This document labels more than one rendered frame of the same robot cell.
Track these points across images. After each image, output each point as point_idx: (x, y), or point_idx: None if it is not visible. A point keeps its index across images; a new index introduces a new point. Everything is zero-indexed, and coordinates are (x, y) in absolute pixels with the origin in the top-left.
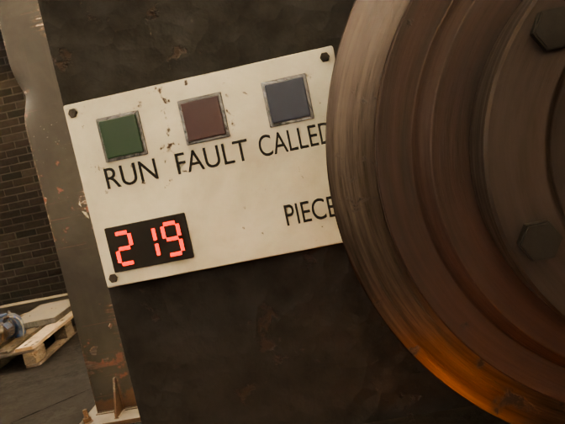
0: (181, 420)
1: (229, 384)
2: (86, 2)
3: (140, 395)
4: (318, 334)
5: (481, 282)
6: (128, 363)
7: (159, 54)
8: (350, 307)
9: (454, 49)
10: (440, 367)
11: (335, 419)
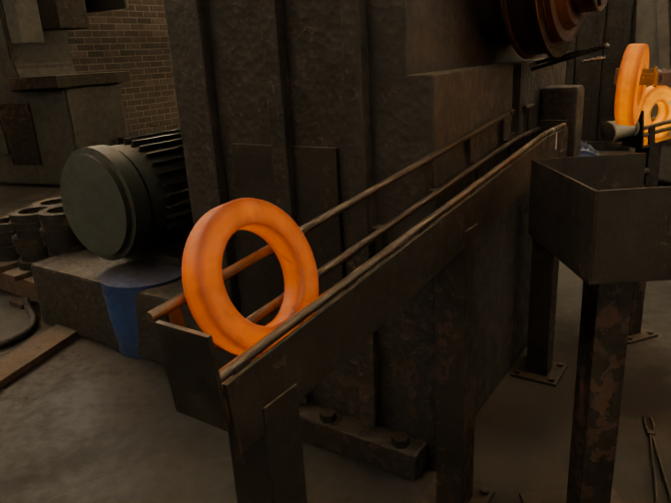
0: (417, 54)
1: (430, 38)
2: None
3: (408, 36)
4: (450, 20)
5: None
6: (406, 16)
7: None
8: (457, 9)
9: None
10: (538, 11)
11: (450, 65)
